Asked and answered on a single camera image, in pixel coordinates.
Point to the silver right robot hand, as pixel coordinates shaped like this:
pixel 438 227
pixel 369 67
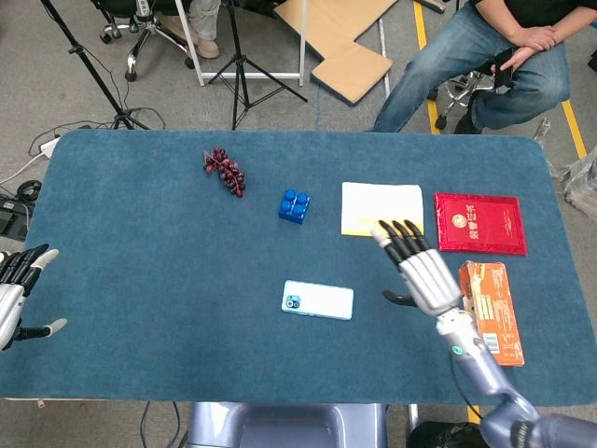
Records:
pixel 429 280

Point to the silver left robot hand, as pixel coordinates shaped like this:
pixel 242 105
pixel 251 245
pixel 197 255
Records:
pixel 9 298

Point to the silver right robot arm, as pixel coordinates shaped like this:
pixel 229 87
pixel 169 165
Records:
pixel 485 373

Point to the black smartphone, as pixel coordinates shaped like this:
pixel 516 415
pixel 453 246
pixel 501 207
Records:
pixel 503 77

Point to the orange cardboard box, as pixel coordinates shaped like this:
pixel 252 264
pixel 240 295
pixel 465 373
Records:
pixel 496 312

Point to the red certificate book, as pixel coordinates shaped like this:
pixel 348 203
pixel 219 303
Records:
pixel 480 224

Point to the black floor box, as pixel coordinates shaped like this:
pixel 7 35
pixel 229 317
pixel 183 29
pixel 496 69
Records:
pixel 14 219

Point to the smartphone with light blue case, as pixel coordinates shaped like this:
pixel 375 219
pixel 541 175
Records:
pixel 322 301

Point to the blue table cloth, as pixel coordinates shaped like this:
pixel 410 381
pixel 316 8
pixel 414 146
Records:
pixel 140 280

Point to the blue toy building block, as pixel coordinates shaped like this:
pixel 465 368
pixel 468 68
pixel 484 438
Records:
pixel 294 210

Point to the black garbage bag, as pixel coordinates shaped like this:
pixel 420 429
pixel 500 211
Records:
pixel 443 436

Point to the clear plastic bag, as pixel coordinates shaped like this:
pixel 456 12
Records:
pixel 583 182

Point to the black stool with chrome base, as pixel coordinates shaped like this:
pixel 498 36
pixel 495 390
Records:
pixel 462 91

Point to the silver robot torso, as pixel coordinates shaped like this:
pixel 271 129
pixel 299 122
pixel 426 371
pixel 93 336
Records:
pixel 280 424

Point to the person in blue jeans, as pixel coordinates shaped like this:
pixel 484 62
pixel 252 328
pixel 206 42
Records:
pixel 443 56

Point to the red grape bunch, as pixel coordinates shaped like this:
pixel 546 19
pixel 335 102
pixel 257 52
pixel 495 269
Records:
pixel 228 175

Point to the white desk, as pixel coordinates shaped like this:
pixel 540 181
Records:
pixel 280 74

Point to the flat brown cardboard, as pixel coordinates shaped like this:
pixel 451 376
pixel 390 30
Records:
pixel 336 28

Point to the black light stand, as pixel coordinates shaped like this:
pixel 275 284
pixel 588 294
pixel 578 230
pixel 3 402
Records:
pixel 239 65

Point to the office chair base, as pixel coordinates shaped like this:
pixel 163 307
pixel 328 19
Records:
pixel 154 32

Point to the white hanging power strip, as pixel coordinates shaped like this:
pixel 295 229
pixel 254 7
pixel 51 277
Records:
pixel 142 5

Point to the black camera tripod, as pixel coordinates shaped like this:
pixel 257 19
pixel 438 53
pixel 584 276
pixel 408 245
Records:
pixel 89 65

